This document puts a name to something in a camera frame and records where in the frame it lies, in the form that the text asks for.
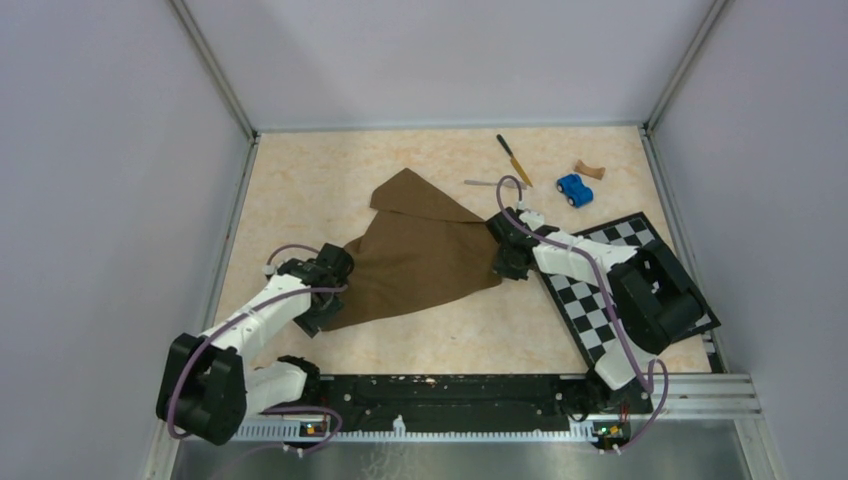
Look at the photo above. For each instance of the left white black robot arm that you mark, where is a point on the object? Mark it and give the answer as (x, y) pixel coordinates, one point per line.
(208, 387)

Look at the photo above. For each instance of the blue toy car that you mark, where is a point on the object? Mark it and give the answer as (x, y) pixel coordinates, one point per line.
(574, 190)

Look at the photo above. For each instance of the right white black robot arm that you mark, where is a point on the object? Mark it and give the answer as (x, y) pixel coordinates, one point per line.
(634, 300)

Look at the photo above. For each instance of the small brown wooden piece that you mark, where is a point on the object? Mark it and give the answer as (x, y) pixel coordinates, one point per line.
(582, 168)

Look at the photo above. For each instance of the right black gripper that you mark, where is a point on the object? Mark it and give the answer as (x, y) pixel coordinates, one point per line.
(501, 268)

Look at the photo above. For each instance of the black-handled knife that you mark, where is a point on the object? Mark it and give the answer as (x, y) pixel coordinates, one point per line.
(522, 174)

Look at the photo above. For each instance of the aluminium frame rail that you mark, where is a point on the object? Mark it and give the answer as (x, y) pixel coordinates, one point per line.
(701, 396)

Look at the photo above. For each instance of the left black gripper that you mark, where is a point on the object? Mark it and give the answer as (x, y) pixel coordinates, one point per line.
(309, 324)

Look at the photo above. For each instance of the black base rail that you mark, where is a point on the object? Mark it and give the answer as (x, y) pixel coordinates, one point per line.
(490, 403)

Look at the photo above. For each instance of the brown cloth napkin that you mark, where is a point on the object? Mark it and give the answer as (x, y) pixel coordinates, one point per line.
(421, 250)

